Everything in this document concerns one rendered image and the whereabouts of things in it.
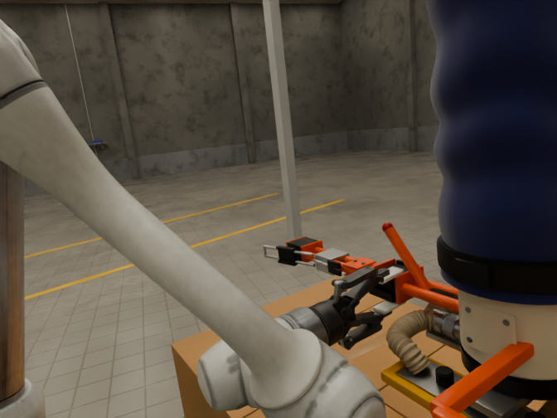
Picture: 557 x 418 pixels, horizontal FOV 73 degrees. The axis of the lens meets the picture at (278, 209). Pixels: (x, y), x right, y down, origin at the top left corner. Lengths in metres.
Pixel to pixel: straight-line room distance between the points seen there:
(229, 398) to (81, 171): 0.35
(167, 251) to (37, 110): 0.20
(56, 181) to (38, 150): 0.04
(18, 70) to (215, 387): 0.45
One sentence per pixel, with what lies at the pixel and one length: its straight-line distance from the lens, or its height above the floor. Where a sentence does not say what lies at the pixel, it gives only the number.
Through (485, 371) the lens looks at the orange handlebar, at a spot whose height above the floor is 1.09.
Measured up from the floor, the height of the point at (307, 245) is 1.08.
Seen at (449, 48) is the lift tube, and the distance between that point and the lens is 0.58.
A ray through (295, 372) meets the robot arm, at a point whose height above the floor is 1.15.
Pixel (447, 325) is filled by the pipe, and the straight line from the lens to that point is 0.79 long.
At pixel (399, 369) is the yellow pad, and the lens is 0.78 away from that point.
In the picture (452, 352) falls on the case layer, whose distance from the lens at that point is 1.61.
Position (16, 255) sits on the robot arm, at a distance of 0.68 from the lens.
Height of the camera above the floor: 1.41
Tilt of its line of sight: 12 degrees down
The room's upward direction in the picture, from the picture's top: 6 degrees counter-clockwise
